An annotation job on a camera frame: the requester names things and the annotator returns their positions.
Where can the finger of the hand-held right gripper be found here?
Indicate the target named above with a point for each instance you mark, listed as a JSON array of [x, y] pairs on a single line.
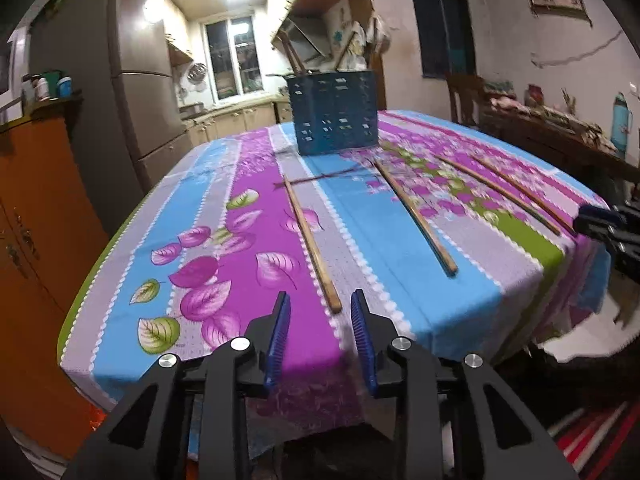
[[600, 220], [627, 255]]

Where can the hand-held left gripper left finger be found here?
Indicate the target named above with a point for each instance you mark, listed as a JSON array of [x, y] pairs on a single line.
[[277, 345]]

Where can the light blue thermos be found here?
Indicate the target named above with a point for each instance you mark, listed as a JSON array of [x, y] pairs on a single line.
[[621, 127]]

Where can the wooden chopstick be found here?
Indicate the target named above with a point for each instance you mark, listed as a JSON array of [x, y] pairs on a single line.
[[343, 56], [524, 194], [415, 216], [500, 194], [301, 66], [294, 55], [312, 242]]

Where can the barred kitchen window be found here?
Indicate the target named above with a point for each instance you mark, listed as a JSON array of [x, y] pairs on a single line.
[[231, 55]]

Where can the red striped mat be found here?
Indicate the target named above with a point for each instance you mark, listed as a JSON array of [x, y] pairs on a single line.
[[590, 440]]

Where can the blue label jar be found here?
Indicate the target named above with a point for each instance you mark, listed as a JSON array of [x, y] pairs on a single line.
[[64, 88]]

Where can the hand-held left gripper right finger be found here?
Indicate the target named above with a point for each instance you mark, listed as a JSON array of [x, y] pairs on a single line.
[[364, 345]]

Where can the dark wooden chair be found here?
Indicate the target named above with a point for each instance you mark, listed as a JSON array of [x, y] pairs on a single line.
[[465, 97]]

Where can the orange wooden cabinet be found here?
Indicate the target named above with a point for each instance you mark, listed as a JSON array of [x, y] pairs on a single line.
[[45, 240]]

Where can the dark room window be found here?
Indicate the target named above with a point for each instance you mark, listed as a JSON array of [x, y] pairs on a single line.
[[440, 25]]

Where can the glass jar red lid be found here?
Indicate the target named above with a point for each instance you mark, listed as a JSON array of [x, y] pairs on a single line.
[[533, 95]]

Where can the pink cloth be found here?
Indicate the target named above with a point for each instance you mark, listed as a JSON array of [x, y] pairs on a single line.
[[507, 104]]

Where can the floral striped tablecloth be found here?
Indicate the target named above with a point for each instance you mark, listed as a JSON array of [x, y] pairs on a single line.
[[250, 240]]

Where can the grey refrigerator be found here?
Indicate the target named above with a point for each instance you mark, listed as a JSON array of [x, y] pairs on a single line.
[[145, 90]]

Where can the blue perforated utensil holder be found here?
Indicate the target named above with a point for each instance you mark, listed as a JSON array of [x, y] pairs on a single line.
[[332, 112]]

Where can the round metal colander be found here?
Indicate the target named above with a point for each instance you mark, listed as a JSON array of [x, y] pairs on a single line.
[[196, 72]]

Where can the dark wooden dining table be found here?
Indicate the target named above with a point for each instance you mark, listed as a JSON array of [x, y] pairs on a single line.
[[550, 140]]

